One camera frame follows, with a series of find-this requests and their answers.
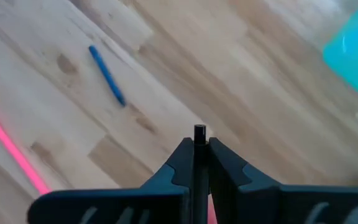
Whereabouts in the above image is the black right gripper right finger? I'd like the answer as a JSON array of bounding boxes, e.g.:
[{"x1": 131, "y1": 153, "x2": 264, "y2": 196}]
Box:
[{"x1": 208, "y1": 136, "x2": 358, "y2": 224}]

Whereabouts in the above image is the dark blue pen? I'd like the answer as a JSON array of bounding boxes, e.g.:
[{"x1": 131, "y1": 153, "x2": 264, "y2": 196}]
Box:
[{"x1": 88, "y1": 45, "x2": 127, "y2": 108}]

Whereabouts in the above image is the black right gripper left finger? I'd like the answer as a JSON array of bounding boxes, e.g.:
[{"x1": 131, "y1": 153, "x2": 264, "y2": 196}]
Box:
[{"x1": 26, "y1": 136, "x2": 195, "y2": 224}]

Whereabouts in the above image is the pink pencil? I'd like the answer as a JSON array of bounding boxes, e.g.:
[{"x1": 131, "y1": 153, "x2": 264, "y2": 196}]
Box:
[{"x1": 0, "y1": 98, "x2": 52, "y2": 196}]

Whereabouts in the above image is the short black pen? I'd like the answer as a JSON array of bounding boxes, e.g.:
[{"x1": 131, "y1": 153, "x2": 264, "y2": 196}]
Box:
[{"x1": 192, "y1": 124, "x2": 211, "y2": 224}]

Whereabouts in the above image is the pink plastic bin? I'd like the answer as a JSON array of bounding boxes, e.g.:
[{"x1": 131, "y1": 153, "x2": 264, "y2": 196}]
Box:
[{"x1": 208, "y1": 193, "x2": 219, "y2": 224}]

